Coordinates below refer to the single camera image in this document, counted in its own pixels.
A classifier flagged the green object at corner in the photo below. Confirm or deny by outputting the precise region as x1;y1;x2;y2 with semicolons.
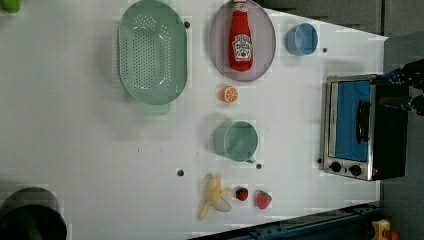
0;0;21;14

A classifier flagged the green mug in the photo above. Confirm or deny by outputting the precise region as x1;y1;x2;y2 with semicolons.
213;120;259;163

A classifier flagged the orange slice toy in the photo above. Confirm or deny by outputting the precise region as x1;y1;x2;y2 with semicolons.
220;85;238;103

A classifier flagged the yellow red object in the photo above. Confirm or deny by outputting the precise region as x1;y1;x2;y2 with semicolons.
372;219;399;240

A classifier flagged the small red strawberry toy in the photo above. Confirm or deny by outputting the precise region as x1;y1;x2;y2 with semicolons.
236;187;249;201

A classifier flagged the grey round plate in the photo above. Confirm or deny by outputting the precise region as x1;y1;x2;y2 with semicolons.
209;0;276;82

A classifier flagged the peeled banana toy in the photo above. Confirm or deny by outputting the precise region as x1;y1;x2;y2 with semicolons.
198;176;232;220

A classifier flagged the red ketchup bottle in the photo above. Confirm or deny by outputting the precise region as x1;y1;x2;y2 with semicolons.
228;0;253;72

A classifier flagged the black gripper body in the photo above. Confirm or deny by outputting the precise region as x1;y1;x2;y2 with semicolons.
379;59;424;116

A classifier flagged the green perforated colander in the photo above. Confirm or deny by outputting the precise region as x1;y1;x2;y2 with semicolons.
118;0;188;115

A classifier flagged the large red strawberry toy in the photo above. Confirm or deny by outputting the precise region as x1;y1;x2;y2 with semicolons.
256;190;272;209

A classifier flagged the blue metal frame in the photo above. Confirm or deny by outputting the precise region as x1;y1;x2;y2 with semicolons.
190;204;382;240

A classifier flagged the blue cup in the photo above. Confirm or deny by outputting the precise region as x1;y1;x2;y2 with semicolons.
286;23;318;56

